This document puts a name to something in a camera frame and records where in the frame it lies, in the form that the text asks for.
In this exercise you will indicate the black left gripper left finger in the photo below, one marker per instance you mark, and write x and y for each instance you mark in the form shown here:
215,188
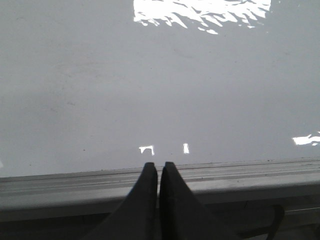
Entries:
134,219

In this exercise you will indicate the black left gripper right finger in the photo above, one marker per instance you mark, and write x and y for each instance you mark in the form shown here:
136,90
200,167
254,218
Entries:
182,216

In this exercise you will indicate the white whiteboard with aluminium frame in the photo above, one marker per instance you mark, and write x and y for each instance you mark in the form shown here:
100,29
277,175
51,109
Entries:
91,90

